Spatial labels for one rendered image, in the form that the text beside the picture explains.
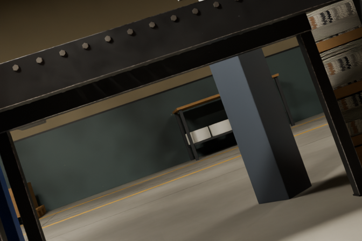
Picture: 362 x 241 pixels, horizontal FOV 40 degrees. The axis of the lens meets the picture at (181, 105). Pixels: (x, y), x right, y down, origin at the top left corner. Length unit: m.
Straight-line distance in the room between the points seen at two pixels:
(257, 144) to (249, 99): 0.22
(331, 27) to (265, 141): 0.61
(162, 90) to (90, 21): 1.76
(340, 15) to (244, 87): 0.55
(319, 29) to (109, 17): 6.92
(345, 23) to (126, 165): 6.70
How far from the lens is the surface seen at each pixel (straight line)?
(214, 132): 8.31
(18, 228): 2.13
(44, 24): 9.13
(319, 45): 2.41
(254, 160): 2.51
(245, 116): 2.47
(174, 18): 1.43
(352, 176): 2.09
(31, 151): 8.85
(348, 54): 2.42
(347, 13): 2.44
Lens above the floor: 0.45
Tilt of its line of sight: 3 degrees up
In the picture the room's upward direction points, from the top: 19 degrees counter-clockwise
